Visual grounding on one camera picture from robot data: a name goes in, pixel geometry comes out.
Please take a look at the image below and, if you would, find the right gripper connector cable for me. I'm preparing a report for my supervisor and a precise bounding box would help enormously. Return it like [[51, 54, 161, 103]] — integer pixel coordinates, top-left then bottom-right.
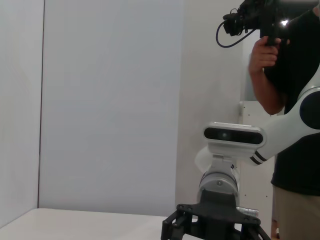
[[236, 206, 259, 219]]

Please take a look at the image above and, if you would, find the person's bare hand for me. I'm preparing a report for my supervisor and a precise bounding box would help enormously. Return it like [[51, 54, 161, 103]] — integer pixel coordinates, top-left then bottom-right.
[[250, 36, 279, 75]]

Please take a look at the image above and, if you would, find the black video camera rig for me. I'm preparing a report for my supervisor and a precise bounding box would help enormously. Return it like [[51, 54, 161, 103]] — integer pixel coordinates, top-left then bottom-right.
[[222, 0, 291, 47]]

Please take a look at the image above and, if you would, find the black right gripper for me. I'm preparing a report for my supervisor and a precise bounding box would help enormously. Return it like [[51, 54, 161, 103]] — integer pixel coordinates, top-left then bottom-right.
[[161, 188, 273, 240]]

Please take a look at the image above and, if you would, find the person in black shirt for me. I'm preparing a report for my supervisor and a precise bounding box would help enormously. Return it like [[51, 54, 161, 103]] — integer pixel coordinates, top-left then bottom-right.
[[263, 6, 320, 240]]

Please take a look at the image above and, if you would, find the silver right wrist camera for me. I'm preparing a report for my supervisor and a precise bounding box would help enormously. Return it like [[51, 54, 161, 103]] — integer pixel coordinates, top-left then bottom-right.
[[202, 121, 267, 174]]

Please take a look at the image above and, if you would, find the black camera cable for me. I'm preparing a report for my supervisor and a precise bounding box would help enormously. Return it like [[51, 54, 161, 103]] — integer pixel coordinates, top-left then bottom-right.
[[215, 20, 261, 48]]

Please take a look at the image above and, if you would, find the person's bare forearm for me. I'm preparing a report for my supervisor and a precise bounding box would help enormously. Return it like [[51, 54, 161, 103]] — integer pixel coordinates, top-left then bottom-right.
[[248, 66, 287, 116]]

